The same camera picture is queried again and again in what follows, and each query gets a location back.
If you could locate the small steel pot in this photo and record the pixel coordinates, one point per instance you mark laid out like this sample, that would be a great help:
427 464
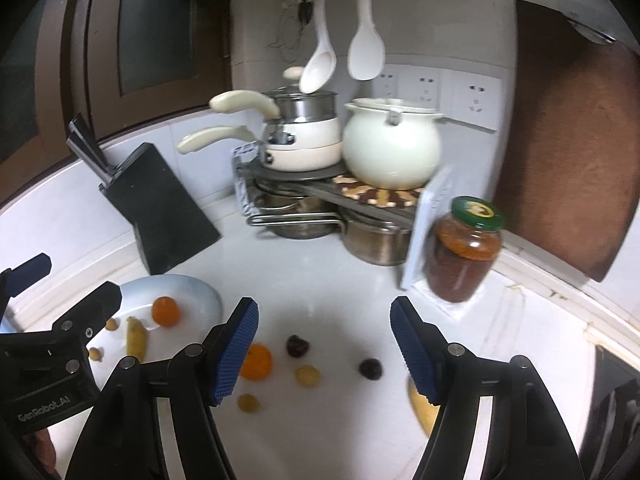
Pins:
379 242

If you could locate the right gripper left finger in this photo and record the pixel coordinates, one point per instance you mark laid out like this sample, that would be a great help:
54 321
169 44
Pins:
148 413

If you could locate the black hanging scissors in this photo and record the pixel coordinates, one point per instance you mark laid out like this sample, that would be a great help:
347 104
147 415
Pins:
305 12

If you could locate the large steel pot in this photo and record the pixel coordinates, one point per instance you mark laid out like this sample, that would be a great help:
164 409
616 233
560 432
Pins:
291 214

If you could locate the white hanging rice paddle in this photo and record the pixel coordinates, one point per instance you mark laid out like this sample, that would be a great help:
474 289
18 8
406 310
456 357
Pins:
366 53

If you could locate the small brown longan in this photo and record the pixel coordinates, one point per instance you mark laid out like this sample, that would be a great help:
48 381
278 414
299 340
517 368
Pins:
111 324

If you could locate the steel knife handles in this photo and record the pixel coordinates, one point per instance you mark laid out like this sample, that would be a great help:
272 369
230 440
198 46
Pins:
81 142

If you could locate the cream saucepan with handle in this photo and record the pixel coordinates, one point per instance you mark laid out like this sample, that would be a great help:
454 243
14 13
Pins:
300 131

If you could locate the glass jar green lid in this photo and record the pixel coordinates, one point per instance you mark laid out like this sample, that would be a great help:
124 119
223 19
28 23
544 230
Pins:
465 244

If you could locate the black knife block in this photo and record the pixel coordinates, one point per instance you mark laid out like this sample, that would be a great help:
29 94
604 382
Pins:
169 227

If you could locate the metal corner shelf rack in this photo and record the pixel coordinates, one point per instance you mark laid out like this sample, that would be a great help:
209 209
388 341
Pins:
415 210

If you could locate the white wall socket panel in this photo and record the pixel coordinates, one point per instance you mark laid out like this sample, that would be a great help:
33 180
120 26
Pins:
472 99

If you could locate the small yellow longan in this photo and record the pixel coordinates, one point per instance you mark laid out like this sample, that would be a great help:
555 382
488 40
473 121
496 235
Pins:
307 376

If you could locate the brown wooden cutting board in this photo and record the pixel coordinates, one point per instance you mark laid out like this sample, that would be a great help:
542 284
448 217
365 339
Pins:
569 182

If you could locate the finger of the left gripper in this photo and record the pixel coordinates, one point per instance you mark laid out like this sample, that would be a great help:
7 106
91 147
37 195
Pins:
27 274
85 319

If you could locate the dark purple fruit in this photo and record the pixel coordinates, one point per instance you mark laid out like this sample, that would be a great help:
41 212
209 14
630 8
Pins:
297 346
371 369

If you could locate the white hanging ladle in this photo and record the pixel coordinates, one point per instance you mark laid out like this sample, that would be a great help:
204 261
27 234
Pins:
321 65

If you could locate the orange tangerine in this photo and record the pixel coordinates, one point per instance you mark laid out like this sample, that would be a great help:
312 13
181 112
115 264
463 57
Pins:
257 364
166 312

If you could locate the yellowish longan near finger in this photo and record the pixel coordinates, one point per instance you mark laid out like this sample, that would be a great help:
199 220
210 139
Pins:
247 403

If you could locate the tan round longan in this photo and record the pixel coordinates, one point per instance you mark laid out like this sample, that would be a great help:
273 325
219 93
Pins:
95 354

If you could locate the white round ceramic pot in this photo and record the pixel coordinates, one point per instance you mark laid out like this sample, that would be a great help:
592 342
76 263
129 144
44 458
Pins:
391 143

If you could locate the light blue oval plate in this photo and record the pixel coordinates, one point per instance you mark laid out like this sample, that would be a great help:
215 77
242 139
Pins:
200 310

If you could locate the yellow banana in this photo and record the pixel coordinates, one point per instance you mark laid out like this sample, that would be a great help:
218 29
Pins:
425 412
136 339

